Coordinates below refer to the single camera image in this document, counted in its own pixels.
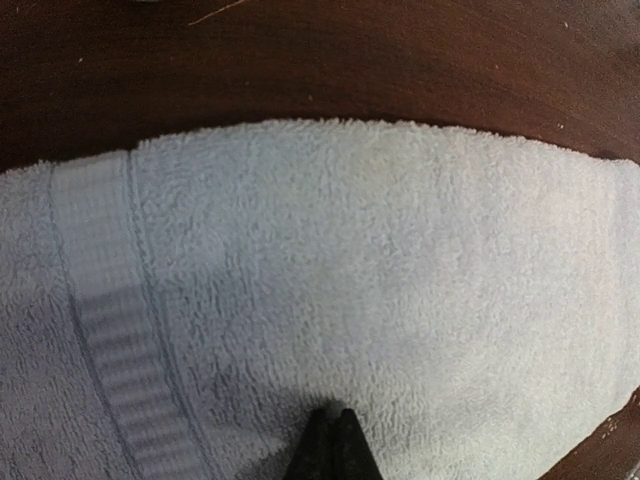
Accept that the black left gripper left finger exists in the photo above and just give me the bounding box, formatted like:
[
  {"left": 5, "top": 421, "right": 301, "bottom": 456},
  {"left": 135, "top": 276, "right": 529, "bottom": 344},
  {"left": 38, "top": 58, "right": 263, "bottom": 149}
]
[{"left": 285, "top": 408, "right": 334, "bottom": 480}]

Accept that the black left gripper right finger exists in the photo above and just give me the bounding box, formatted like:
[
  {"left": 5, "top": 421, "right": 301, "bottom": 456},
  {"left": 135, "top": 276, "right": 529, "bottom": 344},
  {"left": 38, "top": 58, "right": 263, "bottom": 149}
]
[{"left": 333, "top": 409, "right": 383, "bottom": 480}]

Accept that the light blue towel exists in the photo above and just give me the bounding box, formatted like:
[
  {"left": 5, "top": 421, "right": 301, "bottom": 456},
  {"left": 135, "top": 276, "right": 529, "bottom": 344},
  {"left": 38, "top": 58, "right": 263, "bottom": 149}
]
[{"left": 1, "top": 121, "right": 639, "bottom": 479}]

